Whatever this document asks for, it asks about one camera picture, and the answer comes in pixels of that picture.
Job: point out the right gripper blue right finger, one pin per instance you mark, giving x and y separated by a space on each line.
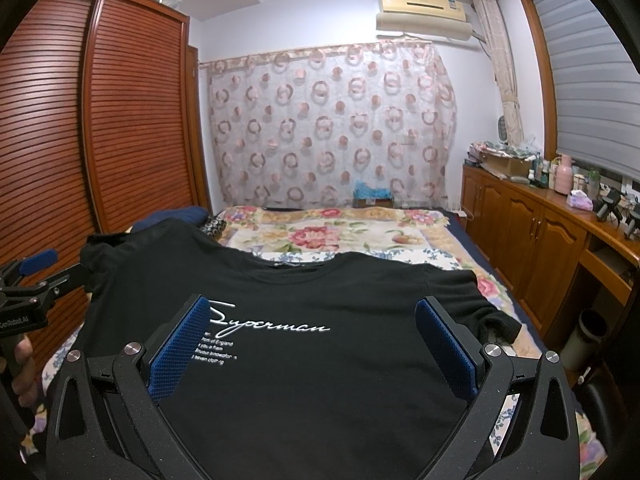
480 378

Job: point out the grey window blind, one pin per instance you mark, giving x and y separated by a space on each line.
596 86

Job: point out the tied beige window curtain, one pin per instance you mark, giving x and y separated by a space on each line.
497 40

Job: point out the navy blue folded cloth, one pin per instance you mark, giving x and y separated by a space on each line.
195 215

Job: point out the cardboard box with clutter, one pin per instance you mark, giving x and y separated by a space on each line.
501 160

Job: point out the circle patterned curtain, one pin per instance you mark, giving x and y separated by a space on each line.
301 129

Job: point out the white wall air conditioner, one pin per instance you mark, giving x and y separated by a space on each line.
440 18

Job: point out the pink tissue pack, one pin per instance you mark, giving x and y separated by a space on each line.
578 199

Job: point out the person's left hand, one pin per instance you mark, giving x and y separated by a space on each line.
25 383

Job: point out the wooden sideboard cabinet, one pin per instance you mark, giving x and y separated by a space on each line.
557 261

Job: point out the pink thermos bottle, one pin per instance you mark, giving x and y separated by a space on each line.
563 182

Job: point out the green translucent bottle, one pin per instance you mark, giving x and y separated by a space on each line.
593 184

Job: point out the floral pink bed blanket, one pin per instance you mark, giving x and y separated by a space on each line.
407 235

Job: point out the wooden louvered wardrobe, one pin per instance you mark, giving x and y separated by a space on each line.
98 123

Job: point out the black white patterned cloth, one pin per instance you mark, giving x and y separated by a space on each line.
214 227

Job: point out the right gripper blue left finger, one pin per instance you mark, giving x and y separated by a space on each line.
147 374

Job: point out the black Superman t-shirt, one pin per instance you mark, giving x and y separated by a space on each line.
315 371

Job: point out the small white desk fan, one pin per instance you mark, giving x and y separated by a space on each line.
503 134

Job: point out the grey waste bin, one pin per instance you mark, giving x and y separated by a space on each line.
586 337

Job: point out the blue item on box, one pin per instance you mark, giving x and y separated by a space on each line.
366 196

